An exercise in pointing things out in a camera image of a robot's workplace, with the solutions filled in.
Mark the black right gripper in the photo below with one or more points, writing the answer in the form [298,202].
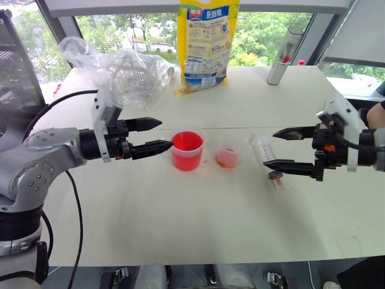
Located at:
[329,156]

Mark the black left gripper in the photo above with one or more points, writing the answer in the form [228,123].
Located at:
[116,141]

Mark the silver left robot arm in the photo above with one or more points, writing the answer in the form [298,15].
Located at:
[45,150]

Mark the clear plastic syringe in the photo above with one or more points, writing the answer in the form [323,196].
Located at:
[266,150]

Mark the cup of red liquid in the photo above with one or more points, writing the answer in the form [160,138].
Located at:
[186,153]

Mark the small clear plastic cup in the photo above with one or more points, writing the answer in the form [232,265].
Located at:
[227,156]

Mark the clear plastic bag with rack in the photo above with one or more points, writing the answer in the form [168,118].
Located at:
[129,75]

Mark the small red cap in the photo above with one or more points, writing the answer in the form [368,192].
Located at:
[301,62]

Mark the silver cylindrical tube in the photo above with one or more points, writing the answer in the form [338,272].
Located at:
[282,57]

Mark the yellow printed food bag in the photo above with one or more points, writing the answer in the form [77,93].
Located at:
[207,45]

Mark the black fabric object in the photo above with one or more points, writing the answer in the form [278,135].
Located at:
[364,274]

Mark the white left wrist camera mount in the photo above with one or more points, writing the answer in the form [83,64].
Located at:
[100,117]

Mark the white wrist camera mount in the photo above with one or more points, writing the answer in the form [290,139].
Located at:
[100,117]
[346,110]

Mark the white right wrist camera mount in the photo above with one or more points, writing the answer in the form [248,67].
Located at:
[346,110]

